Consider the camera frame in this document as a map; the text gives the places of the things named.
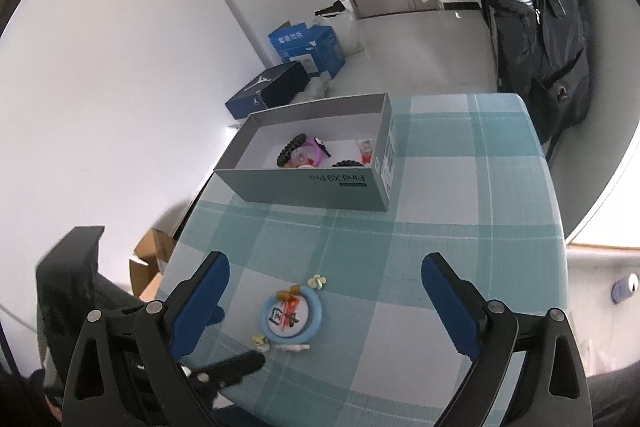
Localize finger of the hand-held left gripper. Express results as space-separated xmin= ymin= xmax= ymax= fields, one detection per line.
xmin=186 ymin=351 xmax=266 ymax=392

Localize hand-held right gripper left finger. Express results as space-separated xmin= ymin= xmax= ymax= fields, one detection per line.
xmin=60 ymin=251 xmax=231 ymax=427

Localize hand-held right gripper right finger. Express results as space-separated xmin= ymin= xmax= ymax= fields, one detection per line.
xmin=421 ymin=252 xmax=595 ymax=427

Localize blue bracelet with flower charms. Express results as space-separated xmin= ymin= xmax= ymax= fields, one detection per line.
xmin=250 ymin=274 xmax=329 ymax=354

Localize grey cardboard box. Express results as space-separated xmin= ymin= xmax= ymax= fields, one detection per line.
xmin=213 ymin=93 xmax=397 ymax=212

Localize red round badge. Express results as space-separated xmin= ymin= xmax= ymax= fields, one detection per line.
xmin=355 ymin=138 xmax=377 ymax=166

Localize pink bracelet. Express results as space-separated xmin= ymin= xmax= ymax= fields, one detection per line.
xmin=299 ymin=138 xmax=332 ymax=168

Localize brown cardboard box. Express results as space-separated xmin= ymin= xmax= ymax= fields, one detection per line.
xmin=129 ymin=228 xmax=177 ymax=303

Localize teal checkered tablecloth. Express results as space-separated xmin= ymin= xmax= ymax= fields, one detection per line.
xmin=145 ymin=93 xmax=571 ymax=427

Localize blue grey canister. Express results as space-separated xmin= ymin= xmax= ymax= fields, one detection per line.
xmin=611 ymin=274 xmax=640 ymax=306

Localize person's right leg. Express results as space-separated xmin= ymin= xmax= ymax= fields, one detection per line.
xmin=585 ymin=357 xmax=640 ymax=427

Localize black shoe box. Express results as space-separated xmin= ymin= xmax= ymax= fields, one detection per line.
xmin=225 ymin=61 xmax=312 ymax=120

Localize clear plastic bag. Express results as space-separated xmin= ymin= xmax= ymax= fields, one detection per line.
xmin=295 ymin=74 xmax=333 ymax=102

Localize black backpack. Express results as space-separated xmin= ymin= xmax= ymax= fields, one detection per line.
xmin=465 ymin=0 xmax=593 ymax=158

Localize blue cardboard box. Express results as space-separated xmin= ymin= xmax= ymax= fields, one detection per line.
xmin=267 ymin=21 xmax=347 ymax=78

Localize white sack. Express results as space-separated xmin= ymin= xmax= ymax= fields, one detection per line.
xmin=312 ymin=9 xmax=366 ymax=55

